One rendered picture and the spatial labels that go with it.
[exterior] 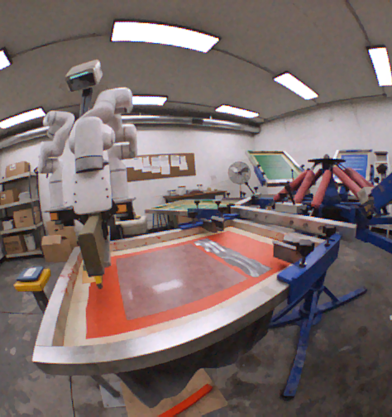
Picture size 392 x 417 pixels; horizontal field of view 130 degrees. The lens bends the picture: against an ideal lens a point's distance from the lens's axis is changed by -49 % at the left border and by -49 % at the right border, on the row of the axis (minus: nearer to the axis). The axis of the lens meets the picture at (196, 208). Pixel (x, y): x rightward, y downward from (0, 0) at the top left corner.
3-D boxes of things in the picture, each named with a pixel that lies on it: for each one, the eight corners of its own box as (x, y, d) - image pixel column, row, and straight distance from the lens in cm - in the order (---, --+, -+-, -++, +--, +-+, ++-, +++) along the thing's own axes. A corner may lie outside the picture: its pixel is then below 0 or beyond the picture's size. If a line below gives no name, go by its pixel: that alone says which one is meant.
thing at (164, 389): (153, 409, 72) (97, 347, 35) (150, 401, 73) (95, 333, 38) (264, 358, 80) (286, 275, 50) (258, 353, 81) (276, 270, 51)
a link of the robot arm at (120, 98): (104, 110, 94) (133, 107, 92) (98, 136, 77) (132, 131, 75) (101, 82, 87) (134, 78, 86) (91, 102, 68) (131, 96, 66)
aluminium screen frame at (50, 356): (45, 374, 36) (31, 361, 34) (76, 255, 81) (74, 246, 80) (335, 253, 65) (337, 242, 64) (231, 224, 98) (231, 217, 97)
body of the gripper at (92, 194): (108, 165, 50) (112, 207, 50) (74, 170, 51) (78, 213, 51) (108, 162, 42) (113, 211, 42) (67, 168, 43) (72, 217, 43)
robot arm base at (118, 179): (114, 198, 112) (112, 174, 112) (134, 197, 109) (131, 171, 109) (107, 202, 97) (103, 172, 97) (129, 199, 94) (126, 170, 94)
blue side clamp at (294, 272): (289, 305, 41) (295, 278, 37) (273, 296, 43) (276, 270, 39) (337, 257, 65) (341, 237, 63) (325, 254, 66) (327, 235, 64)
